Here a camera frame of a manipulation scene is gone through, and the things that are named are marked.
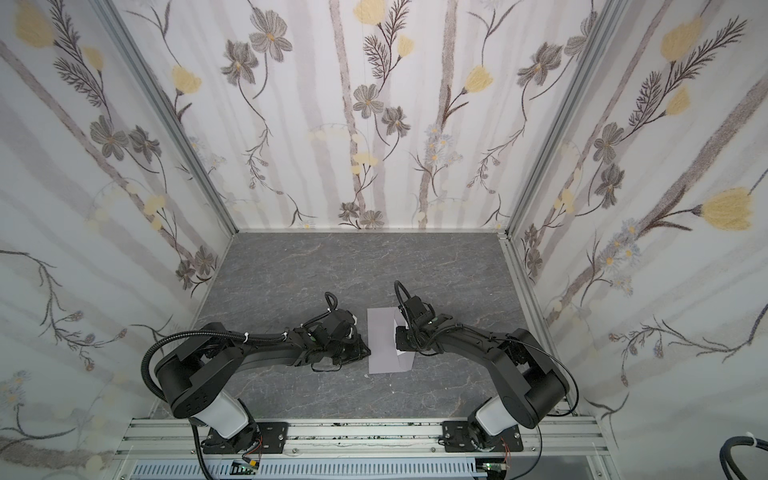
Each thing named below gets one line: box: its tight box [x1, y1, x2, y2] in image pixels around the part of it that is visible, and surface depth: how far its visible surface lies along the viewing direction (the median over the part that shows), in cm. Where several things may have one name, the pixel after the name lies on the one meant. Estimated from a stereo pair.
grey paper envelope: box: [367, 307, 415, 374], surface depth 92 cm
